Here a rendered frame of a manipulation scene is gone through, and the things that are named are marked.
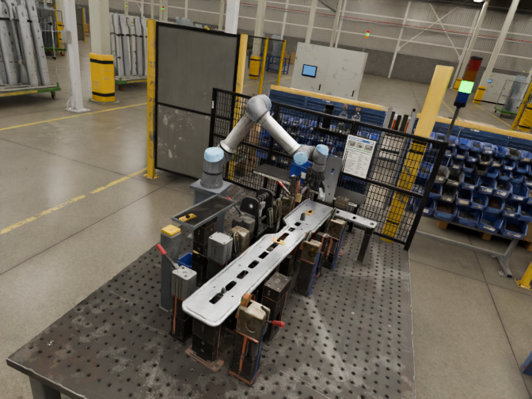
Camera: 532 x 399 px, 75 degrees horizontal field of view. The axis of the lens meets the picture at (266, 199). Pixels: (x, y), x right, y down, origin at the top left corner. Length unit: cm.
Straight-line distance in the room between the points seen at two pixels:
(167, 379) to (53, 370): 45
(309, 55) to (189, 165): 500
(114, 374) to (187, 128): 346
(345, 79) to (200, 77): 494
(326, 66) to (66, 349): 795
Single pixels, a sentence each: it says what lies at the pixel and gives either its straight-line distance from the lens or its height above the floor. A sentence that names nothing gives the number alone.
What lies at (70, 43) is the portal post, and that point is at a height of 133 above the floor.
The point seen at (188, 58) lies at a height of 164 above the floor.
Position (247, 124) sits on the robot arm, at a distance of 219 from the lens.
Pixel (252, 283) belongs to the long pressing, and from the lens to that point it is 162.
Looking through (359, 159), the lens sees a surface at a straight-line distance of 270.
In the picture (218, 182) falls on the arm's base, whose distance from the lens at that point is 222.
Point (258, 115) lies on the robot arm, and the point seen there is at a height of 160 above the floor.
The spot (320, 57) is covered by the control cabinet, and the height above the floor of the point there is 175.
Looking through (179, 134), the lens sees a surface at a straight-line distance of 473.
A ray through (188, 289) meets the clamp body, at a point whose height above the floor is 101.
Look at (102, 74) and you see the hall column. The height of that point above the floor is 67.
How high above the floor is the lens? 201
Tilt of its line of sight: 25 degrees down
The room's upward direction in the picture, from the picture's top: 9 degrees clockwise
